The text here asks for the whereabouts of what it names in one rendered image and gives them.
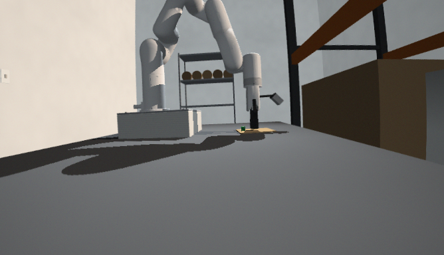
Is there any tan square mat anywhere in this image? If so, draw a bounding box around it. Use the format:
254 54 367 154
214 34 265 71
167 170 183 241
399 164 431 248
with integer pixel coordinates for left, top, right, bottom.
236 128 277 134

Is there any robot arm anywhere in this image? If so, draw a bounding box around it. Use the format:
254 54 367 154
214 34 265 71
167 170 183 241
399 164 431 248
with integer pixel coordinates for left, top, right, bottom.
134 0 262 112

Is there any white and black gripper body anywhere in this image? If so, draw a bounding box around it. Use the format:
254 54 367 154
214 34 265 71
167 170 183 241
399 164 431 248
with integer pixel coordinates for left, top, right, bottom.
243 85 262 112

